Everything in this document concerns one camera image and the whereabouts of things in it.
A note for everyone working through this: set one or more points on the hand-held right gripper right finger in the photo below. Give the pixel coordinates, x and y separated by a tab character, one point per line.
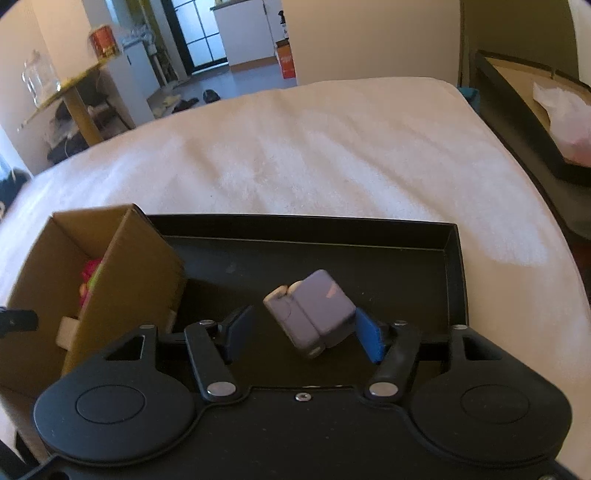
369	337

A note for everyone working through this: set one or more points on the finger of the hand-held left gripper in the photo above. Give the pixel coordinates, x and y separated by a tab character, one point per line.
18	321

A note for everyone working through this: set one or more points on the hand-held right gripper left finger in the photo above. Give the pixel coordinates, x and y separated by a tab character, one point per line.
240	330

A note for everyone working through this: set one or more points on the purple toy block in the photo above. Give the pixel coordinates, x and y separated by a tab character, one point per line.
318	307

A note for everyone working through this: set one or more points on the green and pink toy house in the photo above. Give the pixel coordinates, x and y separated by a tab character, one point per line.
90	281

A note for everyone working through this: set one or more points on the cardboard box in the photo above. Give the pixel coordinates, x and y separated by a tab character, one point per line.
134	277

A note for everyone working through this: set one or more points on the dark cloth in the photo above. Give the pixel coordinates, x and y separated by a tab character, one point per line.
14	180

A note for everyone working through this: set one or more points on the round yellow table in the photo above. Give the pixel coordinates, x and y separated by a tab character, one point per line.
85	115

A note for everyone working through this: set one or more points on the black slipper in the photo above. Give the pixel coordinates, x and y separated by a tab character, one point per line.
184	105
211	95

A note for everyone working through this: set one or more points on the clear glass jar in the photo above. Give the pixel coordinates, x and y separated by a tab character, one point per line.
39	76

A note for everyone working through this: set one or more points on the teal object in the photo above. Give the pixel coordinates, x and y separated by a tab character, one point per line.
470	98

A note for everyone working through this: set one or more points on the white mini fridge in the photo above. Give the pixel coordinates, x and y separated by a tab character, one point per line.
134	83

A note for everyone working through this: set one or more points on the orange box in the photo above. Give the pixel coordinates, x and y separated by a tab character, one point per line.
286	60

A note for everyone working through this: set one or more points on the large black floor tray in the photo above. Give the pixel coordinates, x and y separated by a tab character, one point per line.
512	101

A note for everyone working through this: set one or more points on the white plastic bag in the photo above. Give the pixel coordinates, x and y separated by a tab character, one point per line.
563	120

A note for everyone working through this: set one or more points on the red canister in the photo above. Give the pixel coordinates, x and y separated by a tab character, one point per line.
104	42

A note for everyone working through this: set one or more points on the white kitchen cabinet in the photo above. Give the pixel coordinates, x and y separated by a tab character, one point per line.
244	32

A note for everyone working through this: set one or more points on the black framed glass door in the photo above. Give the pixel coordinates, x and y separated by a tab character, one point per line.
198	32

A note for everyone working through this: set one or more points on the dark spray bottle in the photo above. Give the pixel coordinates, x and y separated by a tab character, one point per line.
282	23

